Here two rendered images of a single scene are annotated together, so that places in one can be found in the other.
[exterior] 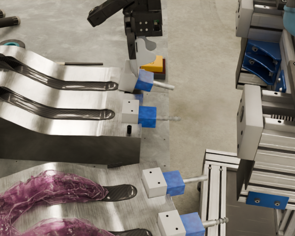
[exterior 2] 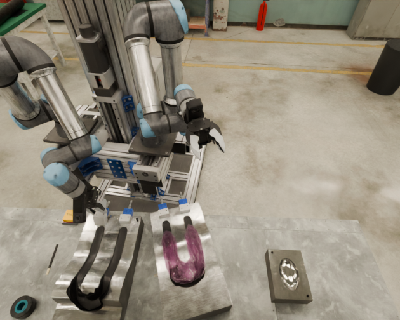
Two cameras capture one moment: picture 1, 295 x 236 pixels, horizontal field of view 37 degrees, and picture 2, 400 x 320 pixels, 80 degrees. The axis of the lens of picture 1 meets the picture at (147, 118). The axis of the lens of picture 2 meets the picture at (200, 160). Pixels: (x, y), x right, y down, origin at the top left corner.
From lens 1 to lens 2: 79 cm
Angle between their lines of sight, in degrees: 59
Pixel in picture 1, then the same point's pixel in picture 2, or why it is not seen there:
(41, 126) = (127, 260)
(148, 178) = (164, 214)
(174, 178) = (162, 206)
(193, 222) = (183, 201)
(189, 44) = not seen: outside the picture
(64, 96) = (103, 253)
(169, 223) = (185, 207)
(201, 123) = not seen: hidden behind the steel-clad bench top
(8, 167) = (137, 284)
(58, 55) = (37, 273)
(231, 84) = (13, 205)
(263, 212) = (124, 202)
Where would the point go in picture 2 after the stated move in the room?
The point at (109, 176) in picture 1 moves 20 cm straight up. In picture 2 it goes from (157, 230) to (150, 209)
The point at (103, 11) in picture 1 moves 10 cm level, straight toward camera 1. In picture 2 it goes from (84, 212) to (108, 210)
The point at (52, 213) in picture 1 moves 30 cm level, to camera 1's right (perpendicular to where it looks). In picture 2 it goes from (181, 246) to (188, 190)
